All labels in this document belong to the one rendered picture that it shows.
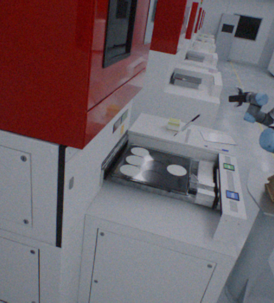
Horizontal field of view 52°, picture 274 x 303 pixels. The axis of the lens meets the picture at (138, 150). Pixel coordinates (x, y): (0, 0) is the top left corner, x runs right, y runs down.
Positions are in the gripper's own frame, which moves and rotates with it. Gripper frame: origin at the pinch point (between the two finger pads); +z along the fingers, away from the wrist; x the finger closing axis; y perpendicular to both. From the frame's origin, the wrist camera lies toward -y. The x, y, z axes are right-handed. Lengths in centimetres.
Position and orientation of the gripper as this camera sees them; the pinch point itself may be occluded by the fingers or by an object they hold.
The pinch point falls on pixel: (233, 96)
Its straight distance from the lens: 220.4
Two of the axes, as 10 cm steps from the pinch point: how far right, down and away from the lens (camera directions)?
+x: -0.5, -9.7, -2.4
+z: -1.5, -2.3, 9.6
